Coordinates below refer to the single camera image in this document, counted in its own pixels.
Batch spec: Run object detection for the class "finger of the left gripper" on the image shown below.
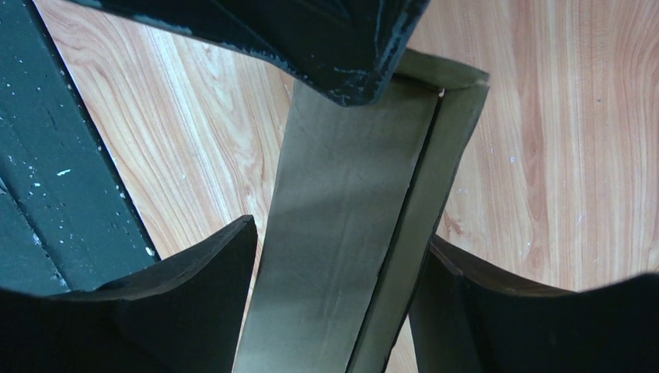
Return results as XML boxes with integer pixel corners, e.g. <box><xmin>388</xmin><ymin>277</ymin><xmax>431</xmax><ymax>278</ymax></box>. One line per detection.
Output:
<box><xmin>86</xmin><ymin>0</ymin><xmax>428</xmax><ymax>106</ymax></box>

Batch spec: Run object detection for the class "brown cardboard box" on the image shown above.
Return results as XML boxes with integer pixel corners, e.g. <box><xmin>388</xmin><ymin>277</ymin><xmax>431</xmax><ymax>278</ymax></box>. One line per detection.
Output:
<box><xmin>234</xmin><ymin>50</ymin><xmax>489</xmax><ymax>372</ymax></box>

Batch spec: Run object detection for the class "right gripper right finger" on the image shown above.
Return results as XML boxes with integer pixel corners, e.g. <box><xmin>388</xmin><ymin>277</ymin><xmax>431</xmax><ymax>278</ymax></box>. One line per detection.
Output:
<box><xmin>409</xmin><ymin>237</ymin><xmax>658</xmax><ymax>372</ymax></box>

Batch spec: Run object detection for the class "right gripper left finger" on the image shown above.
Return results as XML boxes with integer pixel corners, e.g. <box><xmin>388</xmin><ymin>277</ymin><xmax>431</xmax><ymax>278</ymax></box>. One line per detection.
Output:
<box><xmin>1</xmin><ymin>214</ymin><xmax>257</xmax><ymax>372</ymax></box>

